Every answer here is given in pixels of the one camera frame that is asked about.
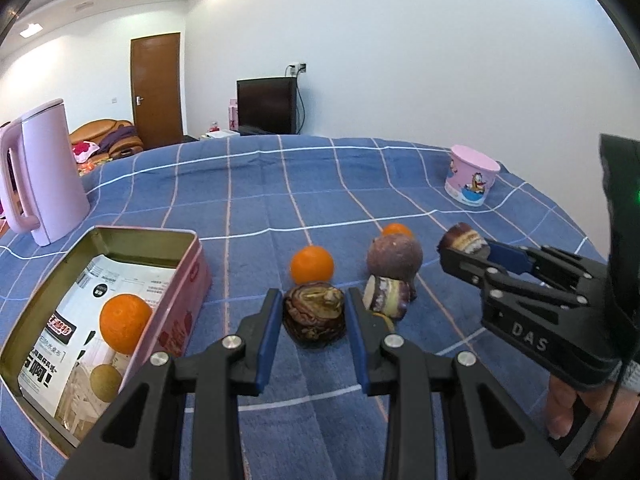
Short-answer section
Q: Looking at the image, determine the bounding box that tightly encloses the yellow-green kiwi fruit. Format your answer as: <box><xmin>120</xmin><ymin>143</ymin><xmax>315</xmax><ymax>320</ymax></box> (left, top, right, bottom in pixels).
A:
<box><xmin>90</xmin><ymin>364</ymin><xmax>122</xmax><ymax>403</ymax></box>

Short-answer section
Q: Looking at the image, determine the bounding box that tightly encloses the round purple passion fruit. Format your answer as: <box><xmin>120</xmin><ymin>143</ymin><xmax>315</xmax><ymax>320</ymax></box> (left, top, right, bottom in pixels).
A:
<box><xmin>367</xmin><ymin>233</ymin><xmax>423</xmax><ymax>282</ymax></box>

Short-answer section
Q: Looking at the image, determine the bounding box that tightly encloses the small orange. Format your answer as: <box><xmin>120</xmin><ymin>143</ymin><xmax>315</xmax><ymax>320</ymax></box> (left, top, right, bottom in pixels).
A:
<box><xmin>290</xmin><ymin>245</ymin><xmax>334</xmax><ymax>284</ymax></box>
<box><xmin>381</xmin><ymin>222</ymin><xmax>413</xmax><ymax>237</ymax></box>

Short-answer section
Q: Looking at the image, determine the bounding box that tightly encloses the large orange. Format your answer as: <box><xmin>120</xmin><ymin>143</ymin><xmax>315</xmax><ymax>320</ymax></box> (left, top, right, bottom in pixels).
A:
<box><xmin>99</xmin><ymin>294</ymin><xmax>153</xmax><ymax>356</ymax></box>

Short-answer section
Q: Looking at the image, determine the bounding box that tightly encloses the person's right hand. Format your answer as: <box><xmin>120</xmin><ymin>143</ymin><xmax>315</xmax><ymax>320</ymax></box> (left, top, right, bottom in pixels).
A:
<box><xmin>544</xmin><ymin>374</ymin><xmax>632</xmax><ymax>461</ymax></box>

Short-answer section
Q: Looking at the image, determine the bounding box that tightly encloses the pink cartoon mug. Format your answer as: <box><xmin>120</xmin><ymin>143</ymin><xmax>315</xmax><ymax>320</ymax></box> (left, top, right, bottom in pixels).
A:
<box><xmin>445</xmin><ymin>144</ymin><xmax>501</xmax><ymax>207</ymax></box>

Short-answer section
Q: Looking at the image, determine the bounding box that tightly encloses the printed paper leaflet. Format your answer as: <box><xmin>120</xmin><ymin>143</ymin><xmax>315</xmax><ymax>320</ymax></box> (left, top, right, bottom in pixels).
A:
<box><xmin>17</xmin><ymin>255</ymin><xmax>175</xmax><ymax>446</ymax></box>

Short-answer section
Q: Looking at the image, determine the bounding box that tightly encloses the pink rectangular tin box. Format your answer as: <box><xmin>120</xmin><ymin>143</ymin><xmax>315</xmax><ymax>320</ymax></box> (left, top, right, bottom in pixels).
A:
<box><xmin>1</xmin><ymin>226</ymin><xmax>212</xmax><ymax>457</ymax></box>

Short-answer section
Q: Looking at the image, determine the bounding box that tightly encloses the blue checked tablecloth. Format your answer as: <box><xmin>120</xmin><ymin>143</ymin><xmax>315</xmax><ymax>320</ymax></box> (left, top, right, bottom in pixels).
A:
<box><xmin>0</xmin><ymin>134</ymin><xmax>609</xmax><ymax>480</ymax></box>

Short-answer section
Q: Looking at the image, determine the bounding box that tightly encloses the pink electric kettle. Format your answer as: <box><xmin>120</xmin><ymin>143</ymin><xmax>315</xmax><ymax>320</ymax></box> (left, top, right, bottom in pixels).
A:
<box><xmin>1</xmin><ymin>99</ymin><xmax>90</xmax><ymax>247</ymax></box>

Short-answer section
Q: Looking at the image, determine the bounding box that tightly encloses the black television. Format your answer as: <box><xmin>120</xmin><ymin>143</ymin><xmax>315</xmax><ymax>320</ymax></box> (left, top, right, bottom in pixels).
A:
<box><xmin>236</xmin><ymin>76</ymin><xmax>298</xmax><ymax>136</ymax></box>

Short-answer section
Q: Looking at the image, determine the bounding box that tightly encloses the pink floral cushion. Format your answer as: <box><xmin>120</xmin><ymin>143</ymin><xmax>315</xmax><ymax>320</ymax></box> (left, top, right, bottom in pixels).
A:
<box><xmin>72</xmin><ymin>141</ymin><xmax>100</xmax><ymax>165</ymax></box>

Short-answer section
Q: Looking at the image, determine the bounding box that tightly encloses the tv stand with clutter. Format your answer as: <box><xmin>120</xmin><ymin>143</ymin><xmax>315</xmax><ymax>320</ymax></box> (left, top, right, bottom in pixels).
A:
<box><xmin>182</xmin><ymin>128</ymin><xmax>270</xmax><ymax>143</ymax></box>

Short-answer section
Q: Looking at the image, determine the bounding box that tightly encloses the brown wooden door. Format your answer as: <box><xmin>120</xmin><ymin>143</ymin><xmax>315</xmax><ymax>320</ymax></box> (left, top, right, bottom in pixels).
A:
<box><xmin>130</xmin><ymin>32</ymin><xmax>183</xmax><ymax>150</ymax></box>

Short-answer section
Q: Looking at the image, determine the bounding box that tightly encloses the wall power socket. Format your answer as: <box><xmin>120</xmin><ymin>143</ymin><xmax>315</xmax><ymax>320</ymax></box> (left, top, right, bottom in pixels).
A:
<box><xmin>285</xmin><ymin>62</ymin><xmax>307</xmax><ymax>77</ymax></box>

